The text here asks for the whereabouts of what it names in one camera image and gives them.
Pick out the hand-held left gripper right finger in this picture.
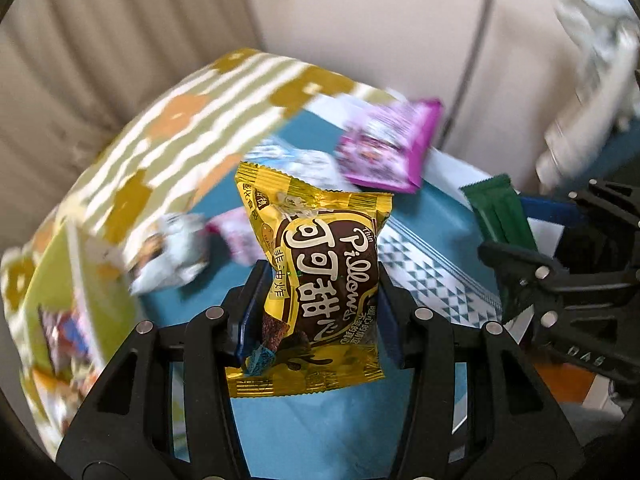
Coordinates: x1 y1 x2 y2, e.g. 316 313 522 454
377 280 586 480

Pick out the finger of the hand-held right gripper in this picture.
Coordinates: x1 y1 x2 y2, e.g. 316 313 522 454
520 180 640 261
479 241 640 346

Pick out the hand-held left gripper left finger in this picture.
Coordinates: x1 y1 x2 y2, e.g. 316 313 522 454
56 259 271 480

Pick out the dark green snack packet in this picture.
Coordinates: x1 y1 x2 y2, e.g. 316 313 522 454
460 174 540 261

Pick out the yellow brown snack packet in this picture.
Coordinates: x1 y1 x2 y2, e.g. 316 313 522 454
227 161 393 398

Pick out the yellow green cardboard box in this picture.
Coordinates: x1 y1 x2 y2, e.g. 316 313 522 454
15 220 146 461

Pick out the small pink white snack packet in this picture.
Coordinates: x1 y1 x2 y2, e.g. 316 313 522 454
205 207 256 266

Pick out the white grey crinkled snack packet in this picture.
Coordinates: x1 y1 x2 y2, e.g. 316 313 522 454
127 212 211 296

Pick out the teal patterned tablecloth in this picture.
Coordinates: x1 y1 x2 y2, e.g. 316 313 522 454
140 110 506 480

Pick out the white snack packet grey print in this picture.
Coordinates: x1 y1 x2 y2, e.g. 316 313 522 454
245 142 346 186

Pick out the purple snack packet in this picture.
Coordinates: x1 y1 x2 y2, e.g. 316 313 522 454
334 99 445 195

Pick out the dark red blue snack packet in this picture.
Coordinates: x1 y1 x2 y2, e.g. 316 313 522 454
42 305 96 376

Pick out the patterned yellow storage box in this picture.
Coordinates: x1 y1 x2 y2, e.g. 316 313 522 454
0 47 401 461

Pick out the orange snack packet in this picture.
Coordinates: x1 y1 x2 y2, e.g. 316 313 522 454
30 370 76 411

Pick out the beige curtain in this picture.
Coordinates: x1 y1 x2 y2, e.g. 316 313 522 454
0 0 266 221

